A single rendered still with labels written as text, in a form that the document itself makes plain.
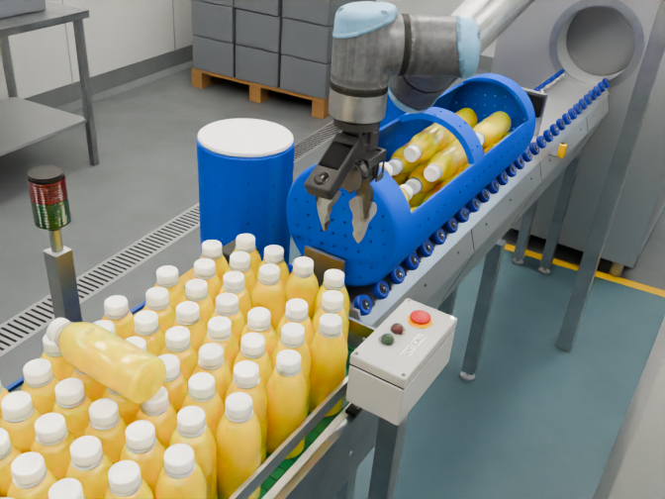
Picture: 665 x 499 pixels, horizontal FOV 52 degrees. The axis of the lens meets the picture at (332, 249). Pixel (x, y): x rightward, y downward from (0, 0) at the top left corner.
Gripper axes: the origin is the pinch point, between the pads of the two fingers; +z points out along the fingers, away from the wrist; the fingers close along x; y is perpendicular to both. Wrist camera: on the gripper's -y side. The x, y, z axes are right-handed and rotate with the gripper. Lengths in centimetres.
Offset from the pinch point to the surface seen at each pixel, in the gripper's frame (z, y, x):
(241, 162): 21, 49, 60
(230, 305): 13.2, -13.7, 12.8
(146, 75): 120, 302, 361
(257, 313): 13.1, -12.8, 7.5
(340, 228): 13.4, 22.2, 12.3
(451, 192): 10.7, 48.4, -1.2
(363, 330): 25.9, 9.4, -2.0
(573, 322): 108, 164, -22
